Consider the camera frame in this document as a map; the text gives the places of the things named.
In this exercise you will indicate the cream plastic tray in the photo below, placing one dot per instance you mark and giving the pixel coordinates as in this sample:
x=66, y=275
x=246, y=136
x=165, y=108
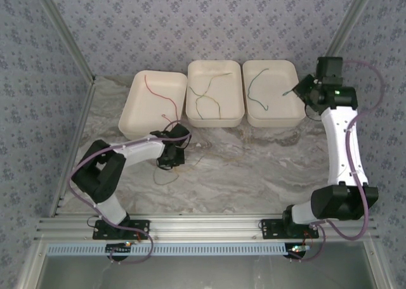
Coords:
x=279, y=80
x=142, y=111
x=228, y=95

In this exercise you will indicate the aluminium side rail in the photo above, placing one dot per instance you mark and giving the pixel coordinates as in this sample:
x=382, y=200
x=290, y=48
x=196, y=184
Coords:
x=75, y=143

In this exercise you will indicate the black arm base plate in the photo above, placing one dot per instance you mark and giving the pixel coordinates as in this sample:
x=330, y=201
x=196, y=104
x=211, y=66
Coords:
x=104, y=233
x=272, y=230

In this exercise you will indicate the grey metal panel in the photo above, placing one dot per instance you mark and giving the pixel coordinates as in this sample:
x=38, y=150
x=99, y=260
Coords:
x=203, y=273

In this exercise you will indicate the small circuit board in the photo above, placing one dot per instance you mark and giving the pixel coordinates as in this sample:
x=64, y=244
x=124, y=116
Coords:
x=122, y=247
x=298, y=248

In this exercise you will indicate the aluminium mounting rail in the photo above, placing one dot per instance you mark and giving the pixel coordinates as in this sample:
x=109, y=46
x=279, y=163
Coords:
x=206, y=227

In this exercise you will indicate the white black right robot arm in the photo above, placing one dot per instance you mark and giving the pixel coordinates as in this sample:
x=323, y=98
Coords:
x=342, y=143

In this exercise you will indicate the aluminium frame post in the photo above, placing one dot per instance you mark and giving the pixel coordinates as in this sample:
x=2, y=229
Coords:
x=352, y=19
x=67, y=32

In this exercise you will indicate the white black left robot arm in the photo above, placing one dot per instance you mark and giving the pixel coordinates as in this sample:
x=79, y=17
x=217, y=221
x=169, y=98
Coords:
x=139, y=148

